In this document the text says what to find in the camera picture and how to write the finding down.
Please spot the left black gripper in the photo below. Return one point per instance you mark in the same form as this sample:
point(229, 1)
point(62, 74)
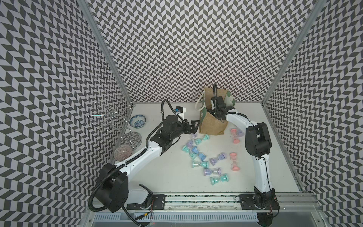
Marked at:
point(194, 129)

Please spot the green hourglass top pile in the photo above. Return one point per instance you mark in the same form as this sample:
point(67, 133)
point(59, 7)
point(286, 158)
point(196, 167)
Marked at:
point(198, 141)

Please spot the green hourglass pile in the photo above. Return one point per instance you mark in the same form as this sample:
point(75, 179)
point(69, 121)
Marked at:
point(198, 141)
point(191, 154)

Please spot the purple hourglass pile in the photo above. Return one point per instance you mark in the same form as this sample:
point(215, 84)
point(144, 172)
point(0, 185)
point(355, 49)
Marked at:
point(190, 142)

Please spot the blue hourglass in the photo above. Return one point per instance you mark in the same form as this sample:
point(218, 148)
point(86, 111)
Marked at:
point(196, 152)

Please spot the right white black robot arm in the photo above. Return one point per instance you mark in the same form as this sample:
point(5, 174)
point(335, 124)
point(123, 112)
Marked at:
point(258, 144)

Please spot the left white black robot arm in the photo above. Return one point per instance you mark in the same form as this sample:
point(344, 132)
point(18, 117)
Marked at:
point(113, 189)

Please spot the pink hourglass right middle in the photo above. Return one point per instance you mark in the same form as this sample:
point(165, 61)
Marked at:
point(235, 138)

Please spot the pink hourglass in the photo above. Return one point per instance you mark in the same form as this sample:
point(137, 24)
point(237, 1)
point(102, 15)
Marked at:
point(235, 138)
point(233, 158)

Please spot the green hourglass middle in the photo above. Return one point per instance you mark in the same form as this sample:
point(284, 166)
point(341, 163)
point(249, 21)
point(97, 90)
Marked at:
point(203, 164)

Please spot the purple hourglass centre right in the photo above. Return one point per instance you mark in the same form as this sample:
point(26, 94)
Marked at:
point(220, 157)

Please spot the pink hourglass front right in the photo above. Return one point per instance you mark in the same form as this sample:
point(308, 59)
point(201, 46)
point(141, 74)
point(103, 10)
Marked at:
point(233, 158)

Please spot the purple hourglass front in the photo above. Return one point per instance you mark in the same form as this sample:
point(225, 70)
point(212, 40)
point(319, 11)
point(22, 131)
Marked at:
point(214, 171)

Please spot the green hourglass front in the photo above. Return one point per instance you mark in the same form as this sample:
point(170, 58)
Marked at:
point(216, 179)

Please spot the blue white patterned bowl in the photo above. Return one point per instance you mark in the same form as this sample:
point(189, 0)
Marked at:
point(137, 121)

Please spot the clear glass plate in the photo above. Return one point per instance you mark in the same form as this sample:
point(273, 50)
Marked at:
point(133, 139)

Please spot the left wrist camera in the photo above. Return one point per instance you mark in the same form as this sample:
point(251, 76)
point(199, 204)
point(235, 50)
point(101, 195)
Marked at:
point(180, 111)

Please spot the wire metal rack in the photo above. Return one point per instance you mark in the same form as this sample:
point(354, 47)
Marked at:
point(108, 117)

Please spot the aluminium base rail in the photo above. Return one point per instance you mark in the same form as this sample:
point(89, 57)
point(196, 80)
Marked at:
point(215, 209)

